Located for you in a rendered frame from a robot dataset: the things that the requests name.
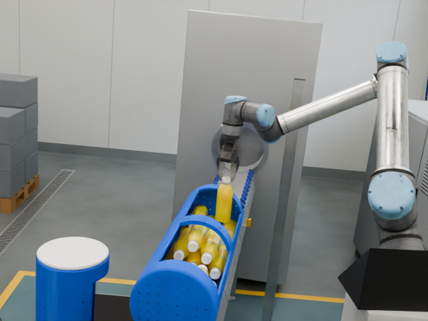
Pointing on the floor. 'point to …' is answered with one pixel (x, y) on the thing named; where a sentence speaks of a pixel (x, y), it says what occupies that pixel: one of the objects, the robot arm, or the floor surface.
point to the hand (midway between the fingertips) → (226, 179)
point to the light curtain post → (282, 205)
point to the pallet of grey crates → (18, 139)
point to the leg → (234, 283)
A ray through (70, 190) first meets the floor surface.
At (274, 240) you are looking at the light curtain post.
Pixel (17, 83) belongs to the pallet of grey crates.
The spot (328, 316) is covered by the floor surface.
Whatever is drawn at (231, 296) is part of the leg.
